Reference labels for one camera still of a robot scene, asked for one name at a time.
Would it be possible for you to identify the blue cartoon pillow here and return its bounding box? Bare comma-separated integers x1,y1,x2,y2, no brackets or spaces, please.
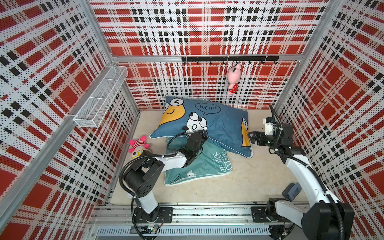
150,96,253,158

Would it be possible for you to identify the teal cat pillow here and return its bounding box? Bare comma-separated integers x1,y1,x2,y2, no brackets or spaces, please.
165,142,233,187

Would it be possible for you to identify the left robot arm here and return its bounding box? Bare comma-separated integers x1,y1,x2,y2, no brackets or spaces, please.
119,130,208,223

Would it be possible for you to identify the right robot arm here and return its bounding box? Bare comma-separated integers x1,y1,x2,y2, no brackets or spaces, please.
248,123,355,240

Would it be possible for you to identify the pink striped plush doll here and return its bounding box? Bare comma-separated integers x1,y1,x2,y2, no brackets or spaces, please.
129,136,150,160

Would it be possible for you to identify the pink pig plush toy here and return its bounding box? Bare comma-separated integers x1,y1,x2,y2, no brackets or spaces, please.
227,63,241,96

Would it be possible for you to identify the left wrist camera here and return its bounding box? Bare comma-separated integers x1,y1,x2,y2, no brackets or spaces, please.
182,125,194,136

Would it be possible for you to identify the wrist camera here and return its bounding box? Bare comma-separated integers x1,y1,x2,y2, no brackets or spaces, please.
182,125,194,136
263,117,278,136

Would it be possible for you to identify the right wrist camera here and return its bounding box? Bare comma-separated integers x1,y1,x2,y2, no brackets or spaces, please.
263,117,278,136

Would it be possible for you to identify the black hook rail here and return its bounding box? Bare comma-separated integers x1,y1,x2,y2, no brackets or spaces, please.
181,56,280,63

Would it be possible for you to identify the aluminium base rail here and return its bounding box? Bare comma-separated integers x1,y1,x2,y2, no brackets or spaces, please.
85,202,306,240

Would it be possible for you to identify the white wire mesh basket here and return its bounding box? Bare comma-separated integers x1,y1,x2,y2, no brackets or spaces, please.
74,66,128,128

